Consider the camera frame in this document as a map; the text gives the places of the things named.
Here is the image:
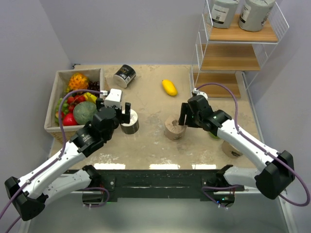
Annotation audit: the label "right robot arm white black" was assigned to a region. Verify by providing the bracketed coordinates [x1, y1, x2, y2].
[178, 95, 295, 200]

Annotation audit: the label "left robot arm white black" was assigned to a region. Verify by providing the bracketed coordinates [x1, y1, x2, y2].
[4, 100, 131, 221]

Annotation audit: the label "yellow banana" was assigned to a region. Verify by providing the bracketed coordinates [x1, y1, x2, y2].
[83, 92, 98, 104]

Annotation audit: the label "clear wrapped white tissue roll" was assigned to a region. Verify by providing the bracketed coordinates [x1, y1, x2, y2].
[121, 109, 139, 134]

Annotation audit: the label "dark purple grapes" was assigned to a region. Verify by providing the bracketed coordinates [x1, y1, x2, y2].
[88, 81, 100, 91]

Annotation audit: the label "green netted melon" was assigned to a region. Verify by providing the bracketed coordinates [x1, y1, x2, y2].
[73, 101, 97, 125]

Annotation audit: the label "green lime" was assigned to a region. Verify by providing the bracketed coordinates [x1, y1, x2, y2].
[209, 132, 220, 140]

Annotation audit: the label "woven lined fruit basket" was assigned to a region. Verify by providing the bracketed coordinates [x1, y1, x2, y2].
[44, 68, 110, 144]

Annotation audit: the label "orange spiky fruit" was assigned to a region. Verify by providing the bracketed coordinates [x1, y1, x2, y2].
[66, 72, 89, 92]

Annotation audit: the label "yellow mango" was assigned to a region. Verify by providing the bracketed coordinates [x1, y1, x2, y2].
[162, 80, 178, 96]

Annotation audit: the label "green grapes bunch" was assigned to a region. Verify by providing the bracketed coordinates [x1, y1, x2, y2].
[54, 98, 69, 125]

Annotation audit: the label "red apple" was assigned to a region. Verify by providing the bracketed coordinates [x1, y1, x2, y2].
[62, 112, 78, 126]

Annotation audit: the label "black wrapped tissue roll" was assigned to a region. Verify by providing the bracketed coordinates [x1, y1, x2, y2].
[113, 64, 137, 88]

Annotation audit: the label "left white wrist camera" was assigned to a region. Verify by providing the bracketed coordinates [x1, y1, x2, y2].
[104, 88, 122, 109]

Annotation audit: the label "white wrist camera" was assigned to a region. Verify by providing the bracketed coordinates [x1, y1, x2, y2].
[104, 88, 122, 109]
[191, 88, 208, 100]

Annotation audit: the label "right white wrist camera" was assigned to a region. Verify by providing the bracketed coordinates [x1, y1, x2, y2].
[191, 88, 208, 100]

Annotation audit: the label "white wire wooden shelf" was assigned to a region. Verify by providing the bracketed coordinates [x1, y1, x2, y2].
[189, 0, 289, 98]

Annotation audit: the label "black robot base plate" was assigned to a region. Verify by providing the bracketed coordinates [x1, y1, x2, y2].
[72, 164, 245, 202]

